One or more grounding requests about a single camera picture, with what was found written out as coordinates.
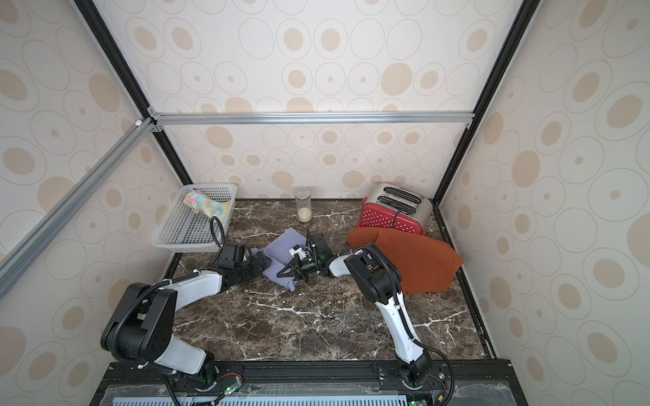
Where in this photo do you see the lavender purple skirt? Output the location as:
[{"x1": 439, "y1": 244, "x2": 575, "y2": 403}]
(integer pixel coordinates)
[{"x1": 262, "y1": 228, "x2": 306, "y2": 292}]

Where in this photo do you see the floral pastel skirt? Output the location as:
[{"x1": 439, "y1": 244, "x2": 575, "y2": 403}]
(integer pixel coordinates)
[{"x1": 183, "y1": 190, "x2": 230, "y2": 223}]

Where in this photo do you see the rust orange skirt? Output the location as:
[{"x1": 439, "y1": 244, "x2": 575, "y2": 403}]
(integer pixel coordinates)
[{"x1": 346, "y1": 227, "x2": 464, "y2": 295}]

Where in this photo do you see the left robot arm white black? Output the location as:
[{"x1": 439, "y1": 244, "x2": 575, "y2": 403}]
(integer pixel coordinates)
[{"x1": 100, "y1": 243, "x2": 273, "y2": 390}]

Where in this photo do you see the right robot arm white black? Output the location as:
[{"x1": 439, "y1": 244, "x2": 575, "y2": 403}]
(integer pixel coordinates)
[{"x1": 264, "y1": 228, "x2": 454, "y2": 390}]

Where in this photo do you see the glass jar with white powder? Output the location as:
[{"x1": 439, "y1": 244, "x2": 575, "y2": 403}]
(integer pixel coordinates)
[{"x1": 295, "y1": 188, "x2": 312, "y2": 223}]

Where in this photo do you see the white plastic perforated basket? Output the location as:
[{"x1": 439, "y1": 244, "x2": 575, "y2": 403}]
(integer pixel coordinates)
[{"x1": 152, "y1": 183, "x2": 237, "y2": 253}]

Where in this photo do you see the red polka dot toaster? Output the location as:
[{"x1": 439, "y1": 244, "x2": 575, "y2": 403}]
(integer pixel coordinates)
[{"x1": 358, "y1": 183, "x2": 433, "y2": 235}]

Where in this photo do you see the horizontal aluminium frame bar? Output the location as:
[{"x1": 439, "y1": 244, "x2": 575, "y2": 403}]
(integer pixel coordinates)
[{"x1": 153, "y1": 111, "x2": 474, "y2": 125}]

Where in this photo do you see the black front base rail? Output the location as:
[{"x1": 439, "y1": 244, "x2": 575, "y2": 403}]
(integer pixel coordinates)
[{"x1": 91, "y1": 360, "x2": 527, "y2": 405}]

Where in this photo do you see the diagonal aluminium frame bar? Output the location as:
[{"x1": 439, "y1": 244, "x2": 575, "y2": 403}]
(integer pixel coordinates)
[{"x1": 1, "y1": 118, "x2": 153, "y2": 296}]

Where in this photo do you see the black left corner post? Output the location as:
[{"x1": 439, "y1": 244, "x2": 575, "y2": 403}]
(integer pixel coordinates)
[{"x1": 72, "y1": 0, "x2": 193, "y2": 185}]

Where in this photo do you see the black corner post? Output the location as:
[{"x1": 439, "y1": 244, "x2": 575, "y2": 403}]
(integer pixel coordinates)
[
  {"x1": 72, "y1": 0, "x2": 193, "y2": 185},
  {"x1": 432, "y1": 0, "x2": 540, "y2": 204}
]

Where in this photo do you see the black right corner post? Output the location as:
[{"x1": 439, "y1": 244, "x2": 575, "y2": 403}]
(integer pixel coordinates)
[{"x1": 432, "y1": 0, "x2": 540, "y2": 204}]

